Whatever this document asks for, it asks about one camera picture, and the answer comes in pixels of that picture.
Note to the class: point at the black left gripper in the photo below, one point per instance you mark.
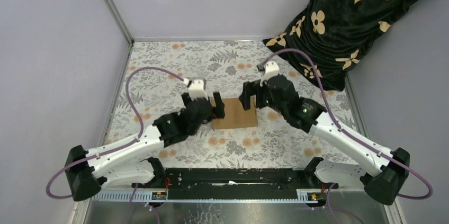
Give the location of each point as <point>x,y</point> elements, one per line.
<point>216,112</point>

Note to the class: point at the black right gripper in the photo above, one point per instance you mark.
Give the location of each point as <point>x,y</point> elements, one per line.
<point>250,89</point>

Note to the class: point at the brown cardboard box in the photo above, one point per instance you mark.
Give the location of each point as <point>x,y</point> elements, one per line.
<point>235,116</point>

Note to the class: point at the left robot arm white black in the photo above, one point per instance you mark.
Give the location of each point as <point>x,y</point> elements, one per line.
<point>128,161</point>

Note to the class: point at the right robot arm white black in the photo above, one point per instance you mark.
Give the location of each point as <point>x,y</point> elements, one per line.
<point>379,171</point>

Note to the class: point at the floral patterned table mat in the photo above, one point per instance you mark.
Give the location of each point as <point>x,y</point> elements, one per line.
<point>155,89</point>

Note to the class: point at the black beige flower blanket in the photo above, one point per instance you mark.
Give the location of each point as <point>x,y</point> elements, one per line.
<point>330,37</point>

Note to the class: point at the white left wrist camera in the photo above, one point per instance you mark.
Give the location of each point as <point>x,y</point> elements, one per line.
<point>196,88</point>

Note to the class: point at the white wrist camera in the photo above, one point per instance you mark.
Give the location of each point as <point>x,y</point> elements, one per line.
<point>270,69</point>
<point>196,88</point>

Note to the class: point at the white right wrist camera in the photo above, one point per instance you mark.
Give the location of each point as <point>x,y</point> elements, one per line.
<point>270,69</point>

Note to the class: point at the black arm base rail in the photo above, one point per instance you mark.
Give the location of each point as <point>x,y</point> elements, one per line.
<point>207,179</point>

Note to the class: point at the grey slotted cable duct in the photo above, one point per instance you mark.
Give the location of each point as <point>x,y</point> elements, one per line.
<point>229,195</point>

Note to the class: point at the aluminium frame post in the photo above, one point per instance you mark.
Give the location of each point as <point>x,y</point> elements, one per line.
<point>111,6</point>

